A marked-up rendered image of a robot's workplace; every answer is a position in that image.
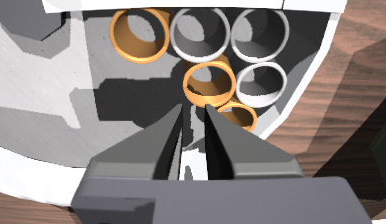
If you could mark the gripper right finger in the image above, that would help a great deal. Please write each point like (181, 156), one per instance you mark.
(234, 153)

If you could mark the grey round turntable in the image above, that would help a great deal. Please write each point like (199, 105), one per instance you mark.
(67, 95)

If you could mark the grey steel bushing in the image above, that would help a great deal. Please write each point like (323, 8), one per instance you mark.
(200, 51)
(265, 47)
(263, 91)

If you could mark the bronze bushing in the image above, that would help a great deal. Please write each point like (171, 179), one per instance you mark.
(132, 48)
(215, 92)
(243, 116)

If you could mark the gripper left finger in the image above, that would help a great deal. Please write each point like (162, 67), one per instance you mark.
(154, 151)

